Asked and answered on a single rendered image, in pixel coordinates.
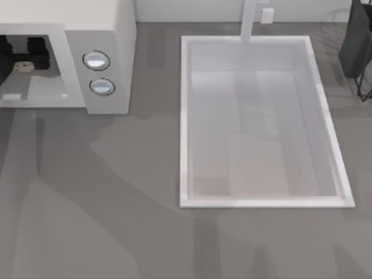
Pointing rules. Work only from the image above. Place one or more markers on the pale grey rounded box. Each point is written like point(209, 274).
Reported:
point(24, 67)

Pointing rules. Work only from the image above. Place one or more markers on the large round microwave knob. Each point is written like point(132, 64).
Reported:
point(96, 60)

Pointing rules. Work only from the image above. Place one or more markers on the small round microwave knob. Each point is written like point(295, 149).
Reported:
point(102, 86)

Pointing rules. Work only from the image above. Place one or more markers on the pale microwave oven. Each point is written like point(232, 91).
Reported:
point(119, 58)

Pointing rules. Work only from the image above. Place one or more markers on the tall white tap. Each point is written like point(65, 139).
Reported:
point(249, 20)

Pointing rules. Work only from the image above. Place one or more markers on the small white box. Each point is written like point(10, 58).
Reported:
point(267, 15)

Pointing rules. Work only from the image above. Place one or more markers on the white sink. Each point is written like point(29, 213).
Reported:
point(255, 122)

